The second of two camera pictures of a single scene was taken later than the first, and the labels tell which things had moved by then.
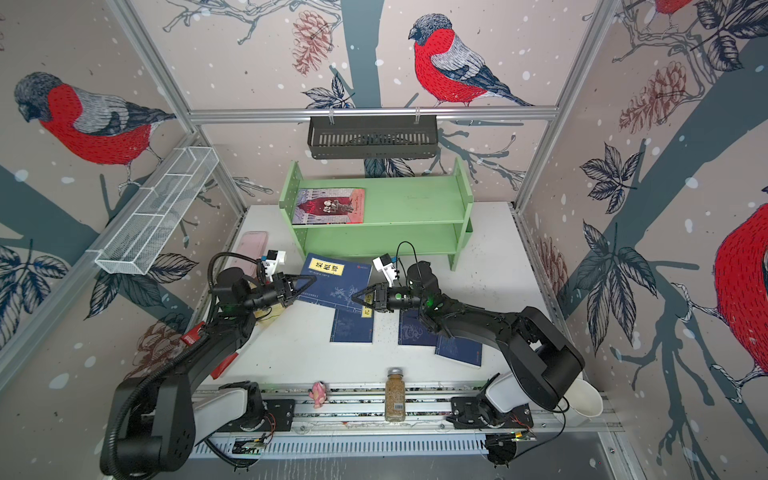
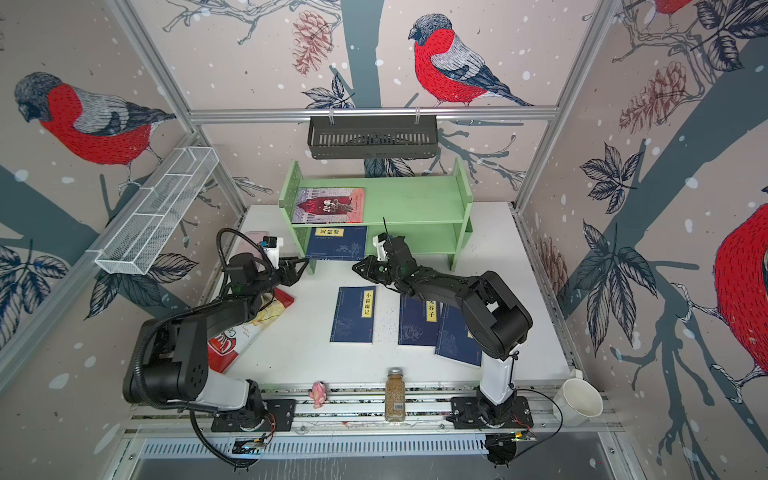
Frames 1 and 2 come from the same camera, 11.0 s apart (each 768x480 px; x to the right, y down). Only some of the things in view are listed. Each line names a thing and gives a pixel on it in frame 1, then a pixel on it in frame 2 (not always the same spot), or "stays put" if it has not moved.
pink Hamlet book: [330, 206] stays put
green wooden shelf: [404, 216] stays put
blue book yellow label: [336, 281] → [337, 243]
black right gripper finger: [367, 296] → [369, 268]
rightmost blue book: [463, 350] stays put
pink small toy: [318, 394] stays put
